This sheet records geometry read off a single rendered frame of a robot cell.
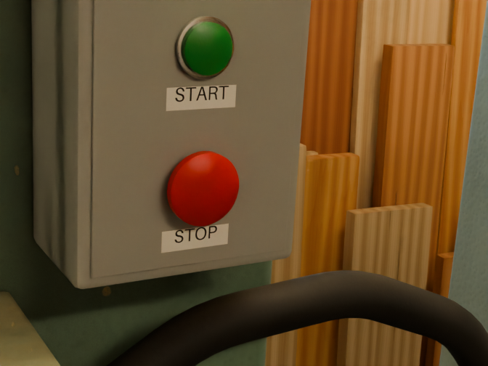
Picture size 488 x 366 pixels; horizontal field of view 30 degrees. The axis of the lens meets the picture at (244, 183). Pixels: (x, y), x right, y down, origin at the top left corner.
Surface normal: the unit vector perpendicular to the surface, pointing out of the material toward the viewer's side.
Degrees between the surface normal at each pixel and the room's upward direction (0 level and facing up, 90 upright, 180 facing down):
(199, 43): 88
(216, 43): 87
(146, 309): 90
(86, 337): 90
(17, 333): 0
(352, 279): 30
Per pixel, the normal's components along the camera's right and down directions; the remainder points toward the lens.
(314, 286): 0.29, -0.69
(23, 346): 0.06, -0.96
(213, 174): 0.51, 0.12
